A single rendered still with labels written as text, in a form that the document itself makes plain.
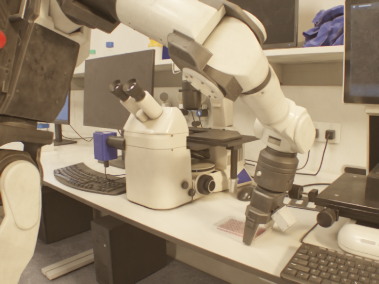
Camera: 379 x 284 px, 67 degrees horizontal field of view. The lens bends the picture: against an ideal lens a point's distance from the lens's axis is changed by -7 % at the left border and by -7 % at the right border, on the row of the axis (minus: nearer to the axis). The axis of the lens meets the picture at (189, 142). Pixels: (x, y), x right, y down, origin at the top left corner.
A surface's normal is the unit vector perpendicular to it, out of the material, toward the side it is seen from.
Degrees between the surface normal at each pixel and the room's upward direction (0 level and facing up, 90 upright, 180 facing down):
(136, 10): 103
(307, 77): 90
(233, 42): 79
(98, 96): 86
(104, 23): 141
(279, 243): 0
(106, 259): 90
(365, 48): 93
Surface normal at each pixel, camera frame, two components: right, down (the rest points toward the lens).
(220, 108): -0.64, 0.29
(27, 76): 0.85, 0.27
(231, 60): 0.09, 0.00
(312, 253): -0.05, -0.97
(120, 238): 0.76, 0.10
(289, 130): -0.07, 0.18
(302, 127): 0.70, 0.31
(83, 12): 0.52, 0.82
